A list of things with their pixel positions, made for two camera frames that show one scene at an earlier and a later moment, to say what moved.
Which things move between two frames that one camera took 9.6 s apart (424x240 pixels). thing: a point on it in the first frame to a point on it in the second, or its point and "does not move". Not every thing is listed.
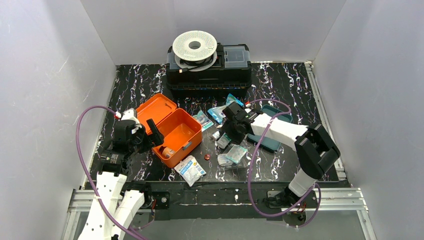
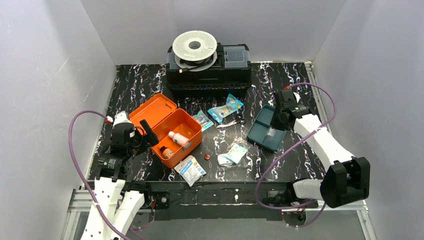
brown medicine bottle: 166,151 does not move
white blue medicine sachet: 190,170 does not move
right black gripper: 230,125 to 282,117
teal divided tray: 269,144 does not move
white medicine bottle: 224,141 to 178,138
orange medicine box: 181,133 does not move
